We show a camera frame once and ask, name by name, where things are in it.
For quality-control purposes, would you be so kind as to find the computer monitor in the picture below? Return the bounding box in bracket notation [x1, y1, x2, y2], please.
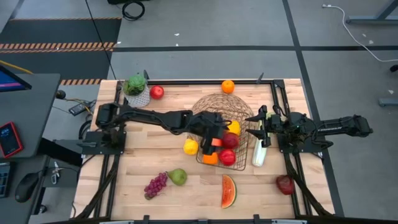
[0, 64, 33, 93]

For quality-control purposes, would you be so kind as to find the yellow bell pepper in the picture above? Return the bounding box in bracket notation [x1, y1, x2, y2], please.
[226, 120, 242, 136]

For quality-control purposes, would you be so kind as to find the dark red pomegranate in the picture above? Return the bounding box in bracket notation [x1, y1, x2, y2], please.
[222, 133, 240, 150]

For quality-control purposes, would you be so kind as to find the black power adapter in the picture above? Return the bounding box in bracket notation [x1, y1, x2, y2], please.
[68, 101, 96, 116]

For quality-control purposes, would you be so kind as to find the dark grey side desk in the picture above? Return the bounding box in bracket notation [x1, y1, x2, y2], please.
[0, 73, 62, 224]

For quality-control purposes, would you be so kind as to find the black hazard-striped floor mat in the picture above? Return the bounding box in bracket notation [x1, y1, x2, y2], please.
[0, 17, 123, 86]

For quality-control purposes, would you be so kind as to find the red smartphone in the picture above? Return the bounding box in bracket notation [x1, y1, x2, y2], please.
[0, 121, 24, 159]

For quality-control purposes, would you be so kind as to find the white cable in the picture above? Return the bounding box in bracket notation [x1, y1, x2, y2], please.
[322, 3, 398, 63]

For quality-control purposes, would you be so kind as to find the orange fruit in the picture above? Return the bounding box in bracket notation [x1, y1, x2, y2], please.
[202, 152, 220, 166]
[221, 80, 236, 95]

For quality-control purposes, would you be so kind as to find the yellow lemon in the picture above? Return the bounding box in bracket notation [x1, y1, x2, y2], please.
[183, 138, 200, 156]

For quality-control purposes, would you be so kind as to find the black aluminium table frame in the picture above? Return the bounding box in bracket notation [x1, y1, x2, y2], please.
[74, 79, 335, 224]

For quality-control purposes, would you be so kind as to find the silver carabiner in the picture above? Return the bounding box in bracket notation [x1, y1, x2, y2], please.
[50, 161, 62, 185]

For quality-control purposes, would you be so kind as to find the black computer mouse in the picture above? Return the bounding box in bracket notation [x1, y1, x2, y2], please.
[14, 172, 40, 203]

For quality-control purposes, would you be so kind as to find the green succulent in white pot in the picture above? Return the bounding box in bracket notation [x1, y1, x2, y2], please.
[122, 73, 152, 109]

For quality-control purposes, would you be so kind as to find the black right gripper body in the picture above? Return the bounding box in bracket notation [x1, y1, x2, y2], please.
[260, 105, 282, 149]

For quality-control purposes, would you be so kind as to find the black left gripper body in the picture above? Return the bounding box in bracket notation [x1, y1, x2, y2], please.
[193, 111, 231, 138]

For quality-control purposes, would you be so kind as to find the watermelon slice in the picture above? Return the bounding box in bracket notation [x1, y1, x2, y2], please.
[221, 174, 238, 210]

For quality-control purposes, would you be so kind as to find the long thin black cable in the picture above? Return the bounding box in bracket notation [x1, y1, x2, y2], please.
[85, 0, 118, 80]

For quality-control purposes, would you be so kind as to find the coiled black cable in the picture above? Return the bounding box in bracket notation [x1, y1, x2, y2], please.
[121, 1, 146, 22]

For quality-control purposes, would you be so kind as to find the purple grape bunch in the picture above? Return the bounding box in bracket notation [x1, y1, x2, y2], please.
[143, 172, 169, 200]

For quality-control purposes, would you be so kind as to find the red apple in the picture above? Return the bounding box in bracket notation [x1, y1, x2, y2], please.
[149, 85, 165, 100]
[218, 149, 237, 167]

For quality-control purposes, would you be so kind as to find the green pear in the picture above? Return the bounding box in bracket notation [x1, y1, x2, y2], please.
[167, 168, 188, 187]

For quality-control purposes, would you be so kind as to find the white bottle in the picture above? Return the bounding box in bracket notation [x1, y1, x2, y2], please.
[251, 119, 269, 167]

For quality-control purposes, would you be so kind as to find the yellow cable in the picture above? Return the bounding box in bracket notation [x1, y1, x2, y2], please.
[0, 60, 34, 75]

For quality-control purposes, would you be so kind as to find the grey desk leg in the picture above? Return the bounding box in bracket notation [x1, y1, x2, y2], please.
[346, 0, 398, 25]

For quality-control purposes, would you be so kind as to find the bronze wire basket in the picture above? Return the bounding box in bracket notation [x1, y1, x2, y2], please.
[195, 106, 250, 172]

